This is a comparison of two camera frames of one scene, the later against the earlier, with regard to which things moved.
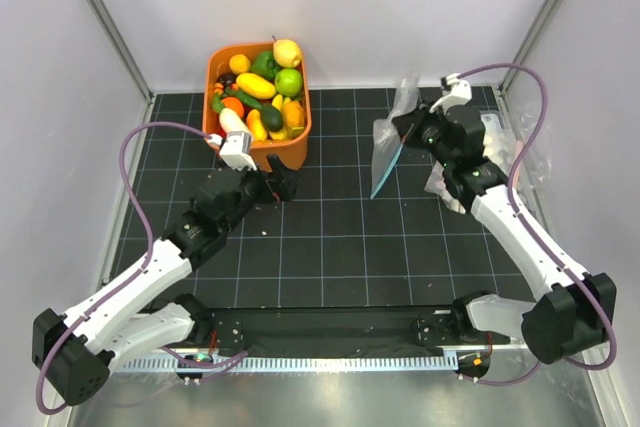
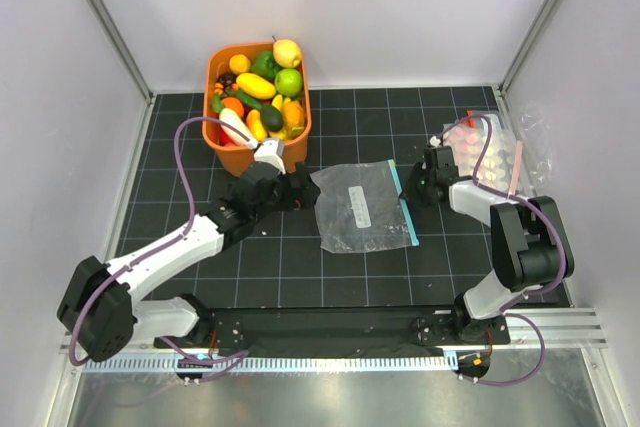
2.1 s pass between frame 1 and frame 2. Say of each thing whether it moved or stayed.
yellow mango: stayed
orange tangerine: stayed
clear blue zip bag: moved
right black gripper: moved
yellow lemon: stayed
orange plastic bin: stayed
